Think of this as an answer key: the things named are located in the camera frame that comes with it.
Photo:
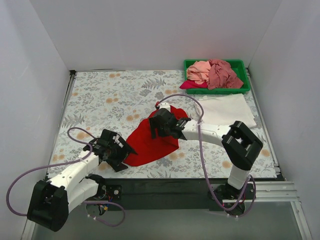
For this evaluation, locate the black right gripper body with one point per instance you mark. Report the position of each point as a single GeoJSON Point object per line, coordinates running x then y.
{"type": "Point", "coordinates": [155, 124]}

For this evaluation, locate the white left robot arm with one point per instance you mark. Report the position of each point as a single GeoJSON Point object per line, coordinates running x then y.
{"type": "Point", "coordinates": [53, 200]}

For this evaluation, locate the aluminium frame rail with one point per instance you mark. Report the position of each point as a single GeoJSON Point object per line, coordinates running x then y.
{"type": "Point", "coordinates": [276, 191]}

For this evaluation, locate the folded white t shirt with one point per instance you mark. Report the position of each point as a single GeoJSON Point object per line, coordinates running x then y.
{"type": "Point", "coordinates": [225, 110]}

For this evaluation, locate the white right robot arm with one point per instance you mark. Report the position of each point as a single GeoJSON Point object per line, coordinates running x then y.
{"type": "Point", "coordinates": [240, 143]}

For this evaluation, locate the red t shirt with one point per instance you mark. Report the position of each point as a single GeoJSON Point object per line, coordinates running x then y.
{"type": "Point", "coordinates": [148, 149]}

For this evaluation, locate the magenta t shirt in bin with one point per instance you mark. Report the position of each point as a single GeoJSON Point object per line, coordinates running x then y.
{"type": "Point", "coordinates": [190, 84]}

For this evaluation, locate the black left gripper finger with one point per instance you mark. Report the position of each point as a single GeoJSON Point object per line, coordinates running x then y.
{"type": "Point", "coordinates": [124, 145]}
{"type": "Point", "coordinates": [116, 165]}

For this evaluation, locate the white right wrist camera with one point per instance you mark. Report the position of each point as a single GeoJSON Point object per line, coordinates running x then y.
{"type": "Point", "coordinates": [164, 105]}

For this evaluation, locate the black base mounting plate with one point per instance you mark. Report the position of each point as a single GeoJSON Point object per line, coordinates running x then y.
{"type": "Point", "coordinates": [155, 194]}

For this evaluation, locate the floral patterned table mat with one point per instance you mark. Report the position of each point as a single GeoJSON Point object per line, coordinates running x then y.
{"type": "Point", "coordinates": [119, 101]}

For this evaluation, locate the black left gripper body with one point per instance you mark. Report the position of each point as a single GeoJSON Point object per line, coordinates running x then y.
{"type": "Point", "coordinates": [118, 153]}

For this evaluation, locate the dusty pink t shirt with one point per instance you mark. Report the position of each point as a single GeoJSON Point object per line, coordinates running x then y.
{"type": "Point", "coordinates": [221, 76]}

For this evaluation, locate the peach t shirt in bin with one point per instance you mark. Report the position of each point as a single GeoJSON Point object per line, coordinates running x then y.
{"type": "Point", "coordinates": [198, 72]}

